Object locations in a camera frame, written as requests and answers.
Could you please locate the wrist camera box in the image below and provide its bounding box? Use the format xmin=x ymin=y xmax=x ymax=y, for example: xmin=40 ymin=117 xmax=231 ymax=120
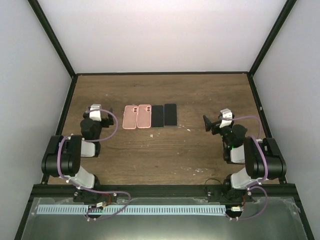
xmin=86 ymin=103 xmax=102 ymax=122
xmin=218 ymin=108 xmax=235 ymax=129

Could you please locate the blue smartphone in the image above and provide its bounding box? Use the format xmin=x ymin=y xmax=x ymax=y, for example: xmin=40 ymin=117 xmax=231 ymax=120
xmin=164 ymin=103 xmax=178 ymax=127

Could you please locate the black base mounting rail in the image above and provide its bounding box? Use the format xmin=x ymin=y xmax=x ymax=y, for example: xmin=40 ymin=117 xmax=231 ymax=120
xmin=32 ymin=184 xmax=298 ymax=203

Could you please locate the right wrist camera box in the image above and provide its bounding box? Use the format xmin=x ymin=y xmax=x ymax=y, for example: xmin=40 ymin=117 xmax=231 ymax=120
xmin=218 ymin=108 xmax=235 ymax=129

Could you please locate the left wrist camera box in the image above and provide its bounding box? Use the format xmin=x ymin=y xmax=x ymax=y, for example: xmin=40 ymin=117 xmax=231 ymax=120
xmin=86 ymin=103 xmax=102 ymax=122

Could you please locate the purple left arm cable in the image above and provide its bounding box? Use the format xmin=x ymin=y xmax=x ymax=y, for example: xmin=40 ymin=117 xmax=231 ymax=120
xmin=57 ymin=107 xmax=132 ymax=222

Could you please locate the black enclosure frame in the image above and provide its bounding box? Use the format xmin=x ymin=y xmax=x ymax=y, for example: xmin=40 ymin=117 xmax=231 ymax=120
xmin=13 ymin=0 xmax=316 ymax=240

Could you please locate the plain pink phone case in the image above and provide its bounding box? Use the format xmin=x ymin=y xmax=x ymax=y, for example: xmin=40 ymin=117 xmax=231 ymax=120
xmin=137 ymin=104 xmax=152 ymax=129

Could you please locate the black screen smartphone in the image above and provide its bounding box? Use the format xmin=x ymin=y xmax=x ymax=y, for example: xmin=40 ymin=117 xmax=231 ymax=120
xmin=151 ymin=105 xmax=164 ymax=128

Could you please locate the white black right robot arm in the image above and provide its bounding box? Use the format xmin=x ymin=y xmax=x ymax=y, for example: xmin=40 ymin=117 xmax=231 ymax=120
xmin=203 ymin=115 xmax=287 ymax=202

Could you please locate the pink ring-stand phone case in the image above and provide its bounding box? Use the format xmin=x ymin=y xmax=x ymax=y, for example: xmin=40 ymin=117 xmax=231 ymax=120
xmin=122 ymin=105 xmax=138 ymax=130

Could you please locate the light blue slotted strip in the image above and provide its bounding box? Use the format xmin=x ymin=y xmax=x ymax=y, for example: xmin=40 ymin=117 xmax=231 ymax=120
xmin=36 ymin=204 xmax=226 ymax=216

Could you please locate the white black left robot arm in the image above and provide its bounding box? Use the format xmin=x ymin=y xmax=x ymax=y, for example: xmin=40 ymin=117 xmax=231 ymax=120
xmin=41 ymin=104 xmax=118 ymax=202

